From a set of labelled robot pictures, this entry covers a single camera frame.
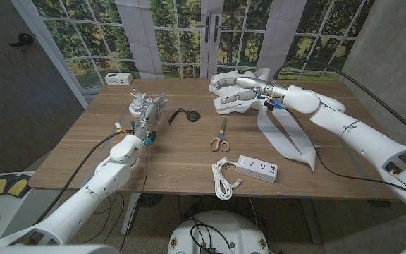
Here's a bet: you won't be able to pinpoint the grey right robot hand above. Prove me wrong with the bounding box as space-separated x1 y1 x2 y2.
211 76 290 105

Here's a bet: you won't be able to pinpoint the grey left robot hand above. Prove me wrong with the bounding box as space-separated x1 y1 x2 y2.
132 92 169 141

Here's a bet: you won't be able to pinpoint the white receipt paper strip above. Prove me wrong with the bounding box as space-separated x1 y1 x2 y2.
208 67 320 174

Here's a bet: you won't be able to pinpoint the scissors with grey yellow handles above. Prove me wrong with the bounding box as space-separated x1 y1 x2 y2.
209 117 231 153

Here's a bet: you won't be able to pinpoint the white power strip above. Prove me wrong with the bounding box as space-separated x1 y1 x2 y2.
235 155 279 184

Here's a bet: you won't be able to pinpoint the white outlet box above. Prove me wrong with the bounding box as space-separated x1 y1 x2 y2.
104 72 134 86

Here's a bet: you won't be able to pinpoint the black round ribbed object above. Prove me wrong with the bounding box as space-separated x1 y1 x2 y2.
138 193 164 208

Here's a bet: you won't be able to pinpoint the white table leg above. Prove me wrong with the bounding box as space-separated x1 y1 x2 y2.
121 193 141 236

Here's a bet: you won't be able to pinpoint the printed window backdrop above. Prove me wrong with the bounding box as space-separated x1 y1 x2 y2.
11 0 376 89

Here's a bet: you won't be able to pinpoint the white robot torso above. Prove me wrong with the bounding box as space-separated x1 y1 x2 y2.
167 210 270 254

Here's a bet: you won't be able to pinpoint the grey table leg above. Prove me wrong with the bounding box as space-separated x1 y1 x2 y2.
300 198 322 245

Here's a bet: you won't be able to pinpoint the black charging cable with puck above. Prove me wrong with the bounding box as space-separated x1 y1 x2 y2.
168 107 202 126

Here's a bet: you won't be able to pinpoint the thin black left wrist cable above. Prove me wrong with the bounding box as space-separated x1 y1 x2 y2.
82 143 150 250

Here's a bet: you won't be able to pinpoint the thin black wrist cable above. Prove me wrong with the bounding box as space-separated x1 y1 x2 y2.
285 107 406 202
82 143 150 250

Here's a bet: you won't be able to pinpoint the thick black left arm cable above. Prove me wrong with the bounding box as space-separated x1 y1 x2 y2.
32 129 133 226

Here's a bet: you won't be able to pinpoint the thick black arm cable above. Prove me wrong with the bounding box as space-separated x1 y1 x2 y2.
271 59 406 145
32 129 133 226

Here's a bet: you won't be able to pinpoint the white coiled power cord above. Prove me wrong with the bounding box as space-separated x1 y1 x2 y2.
211 157 242 201

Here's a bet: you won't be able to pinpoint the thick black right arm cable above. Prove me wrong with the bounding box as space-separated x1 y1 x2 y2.
271 59 406 145

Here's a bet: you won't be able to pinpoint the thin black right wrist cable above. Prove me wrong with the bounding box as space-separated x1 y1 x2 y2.
285 107 406 202

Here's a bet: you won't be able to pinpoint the black door handle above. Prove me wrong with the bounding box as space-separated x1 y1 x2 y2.
8 32 35 48

